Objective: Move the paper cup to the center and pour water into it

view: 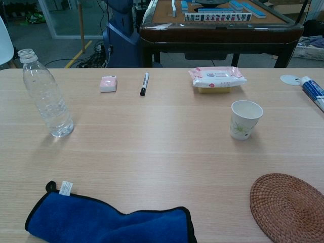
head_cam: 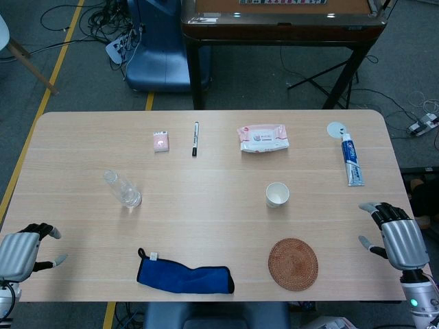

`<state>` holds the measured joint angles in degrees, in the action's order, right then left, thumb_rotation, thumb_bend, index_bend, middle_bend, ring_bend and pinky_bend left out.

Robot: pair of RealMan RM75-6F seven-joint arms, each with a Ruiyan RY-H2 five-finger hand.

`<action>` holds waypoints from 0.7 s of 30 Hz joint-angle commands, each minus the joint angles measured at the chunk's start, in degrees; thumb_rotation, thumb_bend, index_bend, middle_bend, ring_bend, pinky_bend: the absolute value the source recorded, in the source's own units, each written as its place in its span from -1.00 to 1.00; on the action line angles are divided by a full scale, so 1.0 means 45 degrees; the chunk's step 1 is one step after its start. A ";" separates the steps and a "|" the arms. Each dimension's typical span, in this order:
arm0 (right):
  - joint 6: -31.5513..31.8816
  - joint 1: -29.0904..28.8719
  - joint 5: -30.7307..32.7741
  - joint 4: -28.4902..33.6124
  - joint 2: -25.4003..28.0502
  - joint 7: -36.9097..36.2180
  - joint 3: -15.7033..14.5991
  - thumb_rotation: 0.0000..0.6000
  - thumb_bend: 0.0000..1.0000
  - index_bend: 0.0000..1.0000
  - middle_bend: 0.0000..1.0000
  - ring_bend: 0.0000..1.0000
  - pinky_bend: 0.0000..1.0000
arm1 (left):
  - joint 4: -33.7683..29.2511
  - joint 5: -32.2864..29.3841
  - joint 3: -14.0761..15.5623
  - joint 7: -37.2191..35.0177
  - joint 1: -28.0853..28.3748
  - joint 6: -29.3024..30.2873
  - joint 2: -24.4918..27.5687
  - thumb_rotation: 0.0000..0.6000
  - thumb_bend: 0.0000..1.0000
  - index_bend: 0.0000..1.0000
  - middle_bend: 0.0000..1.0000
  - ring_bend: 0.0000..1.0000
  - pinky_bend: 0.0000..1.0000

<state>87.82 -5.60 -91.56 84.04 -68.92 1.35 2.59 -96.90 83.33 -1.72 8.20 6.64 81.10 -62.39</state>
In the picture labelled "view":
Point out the white floral paper cup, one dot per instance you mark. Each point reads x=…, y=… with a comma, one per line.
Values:
x=243, y=126

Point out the clear plastic water bottle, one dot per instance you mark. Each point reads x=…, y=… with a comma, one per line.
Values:
x=48, y=101

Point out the black white marker pen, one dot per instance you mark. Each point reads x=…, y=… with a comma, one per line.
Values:
x=144, y=83

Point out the yellow sponge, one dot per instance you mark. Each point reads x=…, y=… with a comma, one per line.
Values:
x=215, y=90

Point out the small pink tissue pack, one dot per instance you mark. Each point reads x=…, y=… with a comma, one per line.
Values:
x=108, y=84

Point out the pink white wet wipes pack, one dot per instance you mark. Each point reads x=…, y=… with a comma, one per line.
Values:
x=217, y=76

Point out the blue machine base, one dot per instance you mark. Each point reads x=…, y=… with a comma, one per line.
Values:
x=121, y=43

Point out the dark wood mahjong table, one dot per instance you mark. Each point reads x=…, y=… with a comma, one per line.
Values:
x=220, y=34

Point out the white face mahjong tile row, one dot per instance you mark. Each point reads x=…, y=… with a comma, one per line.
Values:
x=217, y=17

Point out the blue mahjong tile row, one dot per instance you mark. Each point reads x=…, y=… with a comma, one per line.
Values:
x=254, y=11
x=217, y=10

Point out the blue microfiber cloth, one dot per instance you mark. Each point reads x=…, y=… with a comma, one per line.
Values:
x=88, y=222

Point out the wooden pole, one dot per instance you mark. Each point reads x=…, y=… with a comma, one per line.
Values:
x=81, y=25

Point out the white round disc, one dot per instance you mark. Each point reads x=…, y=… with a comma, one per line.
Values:
x=288, y=79

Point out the brown woven rattan coaster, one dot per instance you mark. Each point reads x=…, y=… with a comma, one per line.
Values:
x=286, y=207

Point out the blue white toothpaste tube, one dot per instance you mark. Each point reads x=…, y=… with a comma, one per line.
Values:
x=314, y=91

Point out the white plastic basket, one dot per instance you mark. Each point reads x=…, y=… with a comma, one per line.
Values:
x=308, y=53

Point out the white chair with wooden legs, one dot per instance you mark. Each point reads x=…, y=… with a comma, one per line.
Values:
x=4, y=43

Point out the black tripod stand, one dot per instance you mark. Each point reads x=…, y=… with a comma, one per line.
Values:
x=302, y=11

